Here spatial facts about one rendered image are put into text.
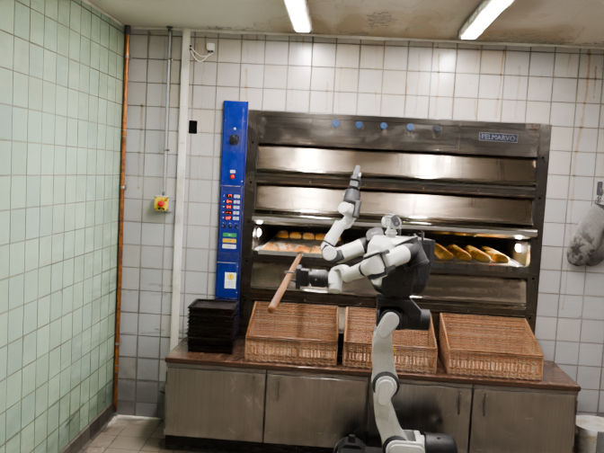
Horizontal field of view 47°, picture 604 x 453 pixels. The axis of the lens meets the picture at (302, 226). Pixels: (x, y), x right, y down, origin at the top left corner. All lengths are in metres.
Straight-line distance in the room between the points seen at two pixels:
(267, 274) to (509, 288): 1.58
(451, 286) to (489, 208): 0.56
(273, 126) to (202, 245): 0.92
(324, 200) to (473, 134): 1.04
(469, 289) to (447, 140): 0.98
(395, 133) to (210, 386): 1.96
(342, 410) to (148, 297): 1.52
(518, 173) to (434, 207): 0.57
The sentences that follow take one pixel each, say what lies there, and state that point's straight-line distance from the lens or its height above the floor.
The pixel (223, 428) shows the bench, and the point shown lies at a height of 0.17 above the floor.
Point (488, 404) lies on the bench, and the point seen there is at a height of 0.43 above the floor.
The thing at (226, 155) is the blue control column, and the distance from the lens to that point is 4.60.
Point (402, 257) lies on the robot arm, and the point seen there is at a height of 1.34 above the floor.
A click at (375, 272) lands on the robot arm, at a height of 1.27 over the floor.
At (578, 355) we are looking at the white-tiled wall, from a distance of 4.96.
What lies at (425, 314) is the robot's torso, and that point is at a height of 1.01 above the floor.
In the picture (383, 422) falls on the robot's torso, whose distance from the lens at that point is 3.89.
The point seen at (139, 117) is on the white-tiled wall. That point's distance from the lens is 4.78.
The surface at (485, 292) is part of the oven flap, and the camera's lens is 4.72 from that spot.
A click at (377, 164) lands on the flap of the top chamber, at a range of 4.58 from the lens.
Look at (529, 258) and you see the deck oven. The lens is 4.76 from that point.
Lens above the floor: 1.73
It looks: 5 degrees down
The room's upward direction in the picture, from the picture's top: 3 degrees clockwise
